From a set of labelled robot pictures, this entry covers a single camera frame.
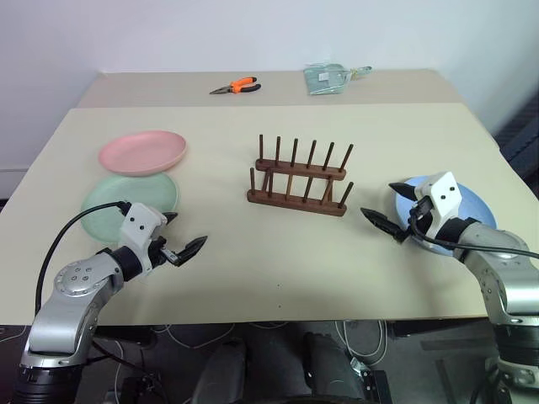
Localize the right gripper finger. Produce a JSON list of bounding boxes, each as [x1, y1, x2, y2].
[[360, 207, 402, 240], [387, 181, 418, 201]]

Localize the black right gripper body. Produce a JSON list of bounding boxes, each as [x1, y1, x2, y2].
[[396, 196, 437, 245]]

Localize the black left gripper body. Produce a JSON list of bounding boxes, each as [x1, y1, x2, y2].
[[145, 226, 186, 270]]

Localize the wooden dish rack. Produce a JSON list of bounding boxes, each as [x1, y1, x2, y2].
[[246, 134, 355, 218]]

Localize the green plate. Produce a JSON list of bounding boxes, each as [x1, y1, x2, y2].
[[80, 172, 183, 244]]

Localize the blue plate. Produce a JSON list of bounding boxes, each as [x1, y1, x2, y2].
[[392, 176, 498, 256]]

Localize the pink plate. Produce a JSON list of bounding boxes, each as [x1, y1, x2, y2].
[[98, 130, 188, 177]]

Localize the dark rounded shape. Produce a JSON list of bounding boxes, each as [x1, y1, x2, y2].
[[192, 336, 248, 404], [302, 331, 364, 404]]

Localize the black ribbed object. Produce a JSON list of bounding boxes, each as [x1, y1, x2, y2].
[[494, 97, 539, 170]]

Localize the pale green dustpan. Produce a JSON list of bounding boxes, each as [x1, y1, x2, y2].
[[302, 62, 374, 97]]

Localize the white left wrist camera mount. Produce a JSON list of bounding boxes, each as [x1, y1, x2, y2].
[[119, 202, 168, 275]]

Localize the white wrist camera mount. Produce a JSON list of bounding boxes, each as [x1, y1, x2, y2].
[[414, 171, 462, 237], [119, 202, 168, 275]]

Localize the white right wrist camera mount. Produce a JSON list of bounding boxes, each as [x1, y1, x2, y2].
[[414, 171, 462, 237]]

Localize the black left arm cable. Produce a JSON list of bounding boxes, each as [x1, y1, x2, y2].
[[35, 201, 132, 315]]

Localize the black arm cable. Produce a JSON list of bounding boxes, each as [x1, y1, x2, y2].
[[35, 201, 132, 315], [408, 200, 539, 258]]

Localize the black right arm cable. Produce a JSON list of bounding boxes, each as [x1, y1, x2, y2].
[[408, 200, 539, 258]]

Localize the white cable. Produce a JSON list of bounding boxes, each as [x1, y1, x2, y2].
[[156, 322, 237, 351], [334, 320, 389, 368]]

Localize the orange handled pliers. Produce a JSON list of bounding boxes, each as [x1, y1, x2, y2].
[[209, 76, 262, 96]]

